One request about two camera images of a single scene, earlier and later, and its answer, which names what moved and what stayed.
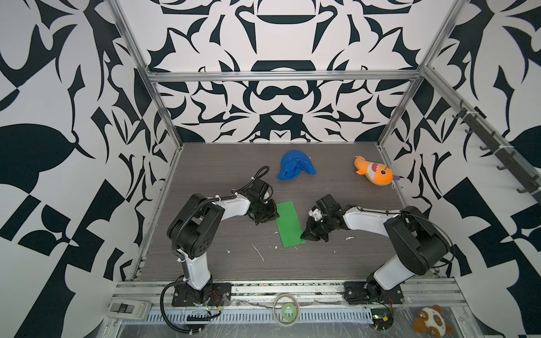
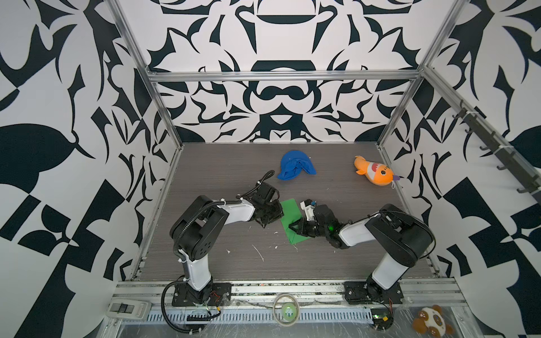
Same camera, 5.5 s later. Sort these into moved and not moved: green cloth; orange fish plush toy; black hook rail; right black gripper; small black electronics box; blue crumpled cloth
Moved: green cloth; right black gripper
Not moved: small black electronics box; blue crumpled cloth; orange fish plush toy; black hook rail
